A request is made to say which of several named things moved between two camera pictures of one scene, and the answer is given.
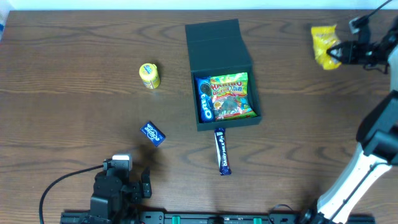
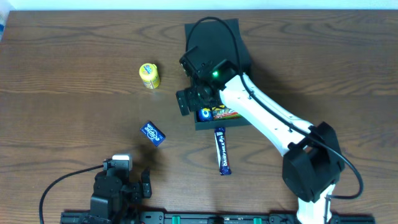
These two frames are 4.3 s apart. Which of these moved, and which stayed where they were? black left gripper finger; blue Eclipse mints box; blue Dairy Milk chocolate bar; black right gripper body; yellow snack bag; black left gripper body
Moved: yellow snack bag; black right gripper body
Stayed: black left gripper finger; black left gripper body; blue Eclipse mints box; blue Dairy Milk chocolate bar
